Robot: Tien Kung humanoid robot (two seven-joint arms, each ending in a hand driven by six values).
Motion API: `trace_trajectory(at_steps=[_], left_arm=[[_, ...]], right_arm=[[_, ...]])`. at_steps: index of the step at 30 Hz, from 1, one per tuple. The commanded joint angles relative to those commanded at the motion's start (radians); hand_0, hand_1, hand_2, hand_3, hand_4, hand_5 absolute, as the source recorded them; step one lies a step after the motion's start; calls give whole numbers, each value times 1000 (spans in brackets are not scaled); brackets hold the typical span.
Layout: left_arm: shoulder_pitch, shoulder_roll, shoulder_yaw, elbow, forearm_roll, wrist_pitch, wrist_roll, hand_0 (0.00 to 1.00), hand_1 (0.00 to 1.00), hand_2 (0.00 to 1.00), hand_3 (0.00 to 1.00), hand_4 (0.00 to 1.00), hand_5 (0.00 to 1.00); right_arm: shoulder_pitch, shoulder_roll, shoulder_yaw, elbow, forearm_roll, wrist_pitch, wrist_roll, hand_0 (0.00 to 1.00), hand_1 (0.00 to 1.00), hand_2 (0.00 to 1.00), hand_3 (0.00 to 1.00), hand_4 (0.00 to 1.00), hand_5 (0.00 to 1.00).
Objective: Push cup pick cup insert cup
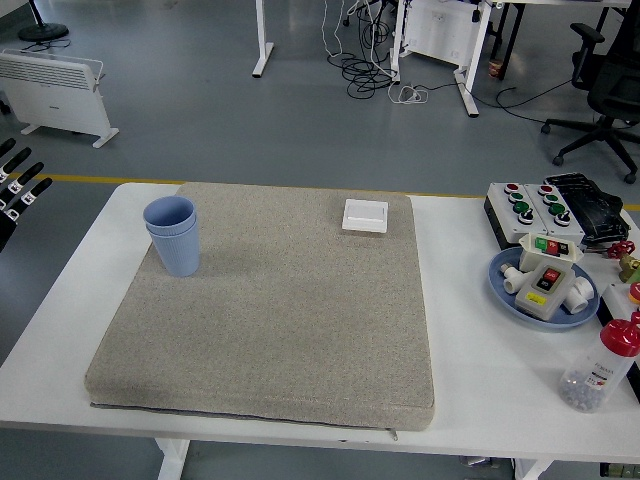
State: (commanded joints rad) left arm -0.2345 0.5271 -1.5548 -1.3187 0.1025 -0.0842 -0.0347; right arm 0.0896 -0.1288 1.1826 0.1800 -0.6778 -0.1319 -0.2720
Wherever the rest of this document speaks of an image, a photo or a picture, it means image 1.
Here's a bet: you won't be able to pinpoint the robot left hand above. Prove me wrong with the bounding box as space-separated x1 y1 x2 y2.
0 138 54 252

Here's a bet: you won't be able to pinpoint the black foot pedal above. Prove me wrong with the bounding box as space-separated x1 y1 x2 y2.
543 172 630 247

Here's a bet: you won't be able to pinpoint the white panel heater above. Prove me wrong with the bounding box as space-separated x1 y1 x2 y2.
0 48 120 149
388 0 484 67

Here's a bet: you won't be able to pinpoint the blue ribbed plastic cup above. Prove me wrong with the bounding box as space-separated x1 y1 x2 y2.
146 219 202 278
143 195 198 235

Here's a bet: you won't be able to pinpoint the red emergency stop button box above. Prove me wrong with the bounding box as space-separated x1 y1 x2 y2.
597 281 640 334

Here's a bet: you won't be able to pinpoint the clear bottle red cap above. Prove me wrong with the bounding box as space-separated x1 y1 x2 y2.
558 310 640 414

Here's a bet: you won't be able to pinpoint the long white hanging cable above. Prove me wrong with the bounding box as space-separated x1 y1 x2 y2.
319 0 347 59

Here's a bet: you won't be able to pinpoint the green crate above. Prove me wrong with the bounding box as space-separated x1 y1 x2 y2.
598 462 640 480

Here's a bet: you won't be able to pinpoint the white desk leg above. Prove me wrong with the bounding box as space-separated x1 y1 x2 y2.
251 0 275 78
452 0 495 118

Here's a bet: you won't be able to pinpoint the black office chair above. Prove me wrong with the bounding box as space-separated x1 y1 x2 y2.
540 0 640 185

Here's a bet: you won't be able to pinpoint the white table leg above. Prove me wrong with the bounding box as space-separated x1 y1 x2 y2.
153 438 191 480
514 457 555 480

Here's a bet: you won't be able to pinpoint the white pipe fitting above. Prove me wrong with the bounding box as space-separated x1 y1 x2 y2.
564 277 597 315
500 263 526 296

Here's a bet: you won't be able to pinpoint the blue round plate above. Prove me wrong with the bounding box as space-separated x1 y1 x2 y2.
487 246 601 332

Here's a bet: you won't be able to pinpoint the grey-brown cushion mat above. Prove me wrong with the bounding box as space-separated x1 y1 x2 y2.
83 181 436 432

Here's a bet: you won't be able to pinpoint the white push-button control box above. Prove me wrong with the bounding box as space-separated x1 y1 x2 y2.
527 183 587 244
483 182 551 250

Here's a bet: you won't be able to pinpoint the black fan stand base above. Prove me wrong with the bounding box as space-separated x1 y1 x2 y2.
18 0 70 41

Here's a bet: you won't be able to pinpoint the white coiled cable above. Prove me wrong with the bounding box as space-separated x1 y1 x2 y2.
388 83 430 106

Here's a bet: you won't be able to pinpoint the beige switch red black buttons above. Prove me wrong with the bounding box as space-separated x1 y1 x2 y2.
514 260 576 321

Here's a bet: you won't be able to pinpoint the beige switch green red buttons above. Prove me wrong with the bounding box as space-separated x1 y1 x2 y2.
517 232 585 274

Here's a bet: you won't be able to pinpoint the brass valve red handwheel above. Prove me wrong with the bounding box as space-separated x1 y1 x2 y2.
607 240 640 284

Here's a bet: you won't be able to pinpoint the white wall switch plate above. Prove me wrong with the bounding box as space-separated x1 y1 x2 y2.
341 198 390 233

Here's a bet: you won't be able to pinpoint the black desk frame leg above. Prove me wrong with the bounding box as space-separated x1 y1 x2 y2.
487 0 526 81

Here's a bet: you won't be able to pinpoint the black cable bundle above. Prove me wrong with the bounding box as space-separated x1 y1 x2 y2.
327 0 401 99

